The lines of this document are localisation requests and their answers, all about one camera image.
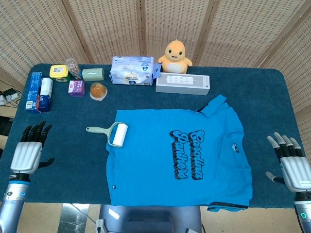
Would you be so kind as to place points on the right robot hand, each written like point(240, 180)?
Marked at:
point(296, 170)

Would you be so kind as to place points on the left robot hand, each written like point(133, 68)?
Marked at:
point(25, 155)

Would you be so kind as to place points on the pale green lint roller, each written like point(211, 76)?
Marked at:
point(119, 135)

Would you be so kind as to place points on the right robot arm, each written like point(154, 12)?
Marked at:
point(303, 213)

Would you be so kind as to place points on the dark teal carpeted table surface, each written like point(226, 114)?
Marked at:
point(73, 157)

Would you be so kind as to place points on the blue toothpaste box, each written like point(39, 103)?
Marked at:
point(32, 92)

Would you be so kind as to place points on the white and blue bottle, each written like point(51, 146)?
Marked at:
point(46, 94)

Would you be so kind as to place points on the small purple carton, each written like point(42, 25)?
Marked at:
point(76, 88)

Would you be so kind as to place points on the yellow lidded green container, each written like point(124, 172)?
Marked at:
point(58, 71)

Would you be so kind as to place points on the orange jelly cup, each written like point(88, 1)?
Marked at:
point(98, 91)

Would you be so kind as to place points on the clear jar with sticks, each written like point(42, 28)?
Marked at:
point(74, 70)

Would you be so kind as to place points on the pale green oblong case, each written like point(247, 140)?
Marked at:
point(93, 74)

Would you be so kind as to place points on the blue printed t-shirt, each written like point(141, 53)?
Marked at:
point(150, 170)

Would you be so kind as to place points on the blue white tissue pack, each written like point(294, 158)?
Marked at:
point(132, 71)

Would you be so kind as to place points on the grey robot torso base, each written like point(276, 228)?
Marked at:
point(150, 219)

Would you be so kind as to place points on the grey power strip box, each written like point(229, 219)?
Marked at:
point(182, 85)

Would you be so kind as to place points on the wicker folding screen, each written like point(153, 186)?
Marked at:
point(109, 29)

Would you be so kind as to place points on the orange plush toy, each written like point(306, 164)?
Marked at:
point(174, 57)

